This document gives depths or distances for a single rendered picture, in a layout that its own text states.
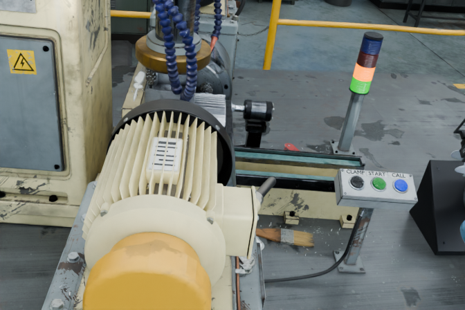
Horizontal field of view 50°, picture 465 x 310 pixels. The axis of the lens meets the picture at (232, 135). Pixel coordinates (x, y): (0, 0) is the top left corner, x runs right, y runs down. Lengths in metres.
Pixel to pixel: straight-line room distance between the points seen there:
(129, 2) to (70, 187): 3.23
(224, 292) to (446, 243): 0.87
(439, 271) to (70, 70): 1.01
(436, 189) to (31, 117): 1.04
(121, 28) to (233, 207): 3.89
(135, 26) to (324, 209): 3.27
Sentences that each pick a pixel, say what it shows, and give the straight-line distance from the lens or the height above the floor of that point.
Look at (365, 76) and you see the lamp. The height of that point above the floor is 1.09.
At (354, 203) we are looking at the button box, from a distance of 1.14.
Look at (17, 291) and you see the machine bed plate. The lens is 1.22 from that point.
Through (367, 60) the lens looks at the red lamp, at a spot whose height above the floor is 1.14.
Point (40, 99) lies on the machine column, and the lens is 1.13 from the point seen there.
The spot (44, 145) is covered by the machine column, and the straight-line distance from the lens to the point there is 1.19.
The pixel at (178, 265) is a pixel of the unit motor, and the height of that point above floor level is 1.34.
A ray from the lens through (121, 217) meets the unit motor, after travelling 0.54.
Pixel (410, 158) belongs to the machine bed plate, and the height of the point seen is 0.80.
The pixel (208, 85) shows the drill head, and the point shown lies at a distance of 1.41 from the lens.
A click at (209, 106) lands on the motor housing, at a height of 1.10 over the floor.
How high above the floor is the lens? 1.70
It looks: 32 degrees down
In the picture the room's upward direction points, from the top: 7 degrees clockwise
